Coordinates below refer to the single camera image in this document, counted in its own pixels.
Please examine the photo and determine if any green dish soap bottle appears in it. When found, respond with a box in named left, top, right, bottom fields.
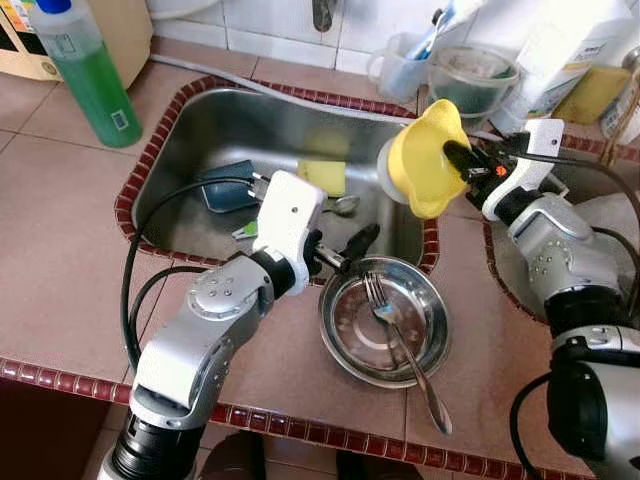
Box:
left=28, top=0, right=144, bottom=149

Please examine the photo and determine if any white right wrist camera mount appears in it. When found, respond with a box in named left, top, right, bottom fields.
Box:
left=483, top=118, right=566, bottom=223

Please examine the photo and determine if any mustard yellow sponge block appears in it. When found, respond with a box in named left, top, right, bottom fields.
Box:
left=555, top=65, right=631, bottom=126

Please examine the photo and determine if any white detergent bottle yellow cap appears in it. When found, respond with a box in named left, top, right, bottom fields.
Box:
left=490, top=0, right=640, bottom=136

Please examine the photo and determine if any clear plastic toothbrush cup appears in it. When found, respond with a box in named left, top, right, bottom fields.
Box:
left=367, top=32, right=431, bottom=104

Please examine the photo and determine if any yellow plastic bowl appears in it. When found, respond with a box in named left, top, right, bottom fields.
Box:
left=378, top=98, right=473, bottom=221

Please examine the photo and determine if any steel fork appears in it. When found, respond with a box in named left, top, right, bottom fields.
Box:
left=362, top=272, right=453, bottom=437

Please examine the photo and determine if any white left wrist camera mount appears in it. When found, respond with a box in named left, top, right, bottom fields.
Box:
left=250, top=170, right=328, bottom=269

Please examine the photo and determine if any steel spoon in sink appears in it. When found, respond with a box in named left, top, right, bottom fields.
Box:
left=325, top=195, right=361, bottom=217

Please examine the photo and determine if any clear plastic bowl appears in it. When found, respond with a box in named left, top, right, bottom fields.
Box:
left=428, top=45, right=521, bottom=119

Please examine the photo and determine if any beige water filter machine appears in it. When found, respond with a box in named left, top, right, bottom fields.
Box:
left=0, top=0, right=153, bottom=89

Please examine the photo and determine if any teal bunny cup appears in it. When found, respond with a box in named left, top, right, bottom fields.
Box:
left=193, top=158, right=263, bottom=214

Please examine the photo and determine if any chrome wall tap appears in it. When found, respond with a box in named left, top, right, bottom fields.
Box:
left=310, top=0, right=336, bottom=33

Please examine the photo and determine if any blue toothbrush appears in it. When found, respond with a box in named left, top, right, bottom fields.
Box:
left=415, top=10, right=446, bottom=61

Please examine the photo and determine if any dark robot left leg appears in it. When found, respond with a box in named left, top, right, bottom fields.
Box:
left=200, top=432, right=266, bottom=480

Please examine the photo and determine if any white toothpaste tube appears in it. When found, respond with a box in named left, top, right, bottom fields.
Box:
left=430, top=0, right=491, bottom=41

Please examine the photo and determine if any yellow dish sponge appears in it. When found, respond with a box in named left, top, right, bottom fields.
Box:
left=297, top=155, right=348, bottom=198

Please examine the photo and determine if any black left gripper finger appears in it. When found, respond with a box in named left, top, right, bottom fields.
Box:
left=342, top=224, right=381, bottom=263

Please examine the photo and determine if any dark robot right leg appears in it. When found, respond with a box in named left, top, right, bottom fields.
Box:
left=335, top=450, right=421, bottom=480

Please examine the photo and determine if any stainless steel plate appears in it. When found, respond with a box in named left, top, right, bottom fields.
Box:
left=318, top=255, right=451, bottom=389

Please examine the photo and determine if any dark robot leg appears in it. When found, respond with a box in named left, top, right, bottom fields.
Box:
left=200, top=432, right=266, bottom=480
left=335, top=450, right=421, bottom=480

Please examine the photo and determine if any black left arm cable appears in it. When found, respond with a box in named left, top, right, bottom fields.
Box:
left=120, top=178, right=269, bottom=371

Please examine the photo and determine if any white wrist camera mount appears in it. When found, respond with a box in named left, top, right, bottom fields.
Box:
left=250, top=170, right=328, bottom=269
left=483, top=118, right=566, bottom=223

